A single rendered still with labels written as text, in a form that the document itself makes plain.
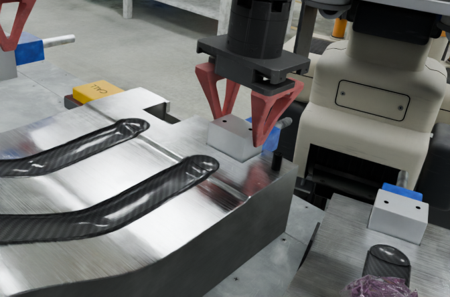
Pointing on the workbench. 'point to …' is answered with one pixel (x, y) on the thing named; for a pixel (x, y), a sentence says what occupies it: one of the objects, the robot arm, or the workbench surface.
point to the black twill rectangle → (309, 244)
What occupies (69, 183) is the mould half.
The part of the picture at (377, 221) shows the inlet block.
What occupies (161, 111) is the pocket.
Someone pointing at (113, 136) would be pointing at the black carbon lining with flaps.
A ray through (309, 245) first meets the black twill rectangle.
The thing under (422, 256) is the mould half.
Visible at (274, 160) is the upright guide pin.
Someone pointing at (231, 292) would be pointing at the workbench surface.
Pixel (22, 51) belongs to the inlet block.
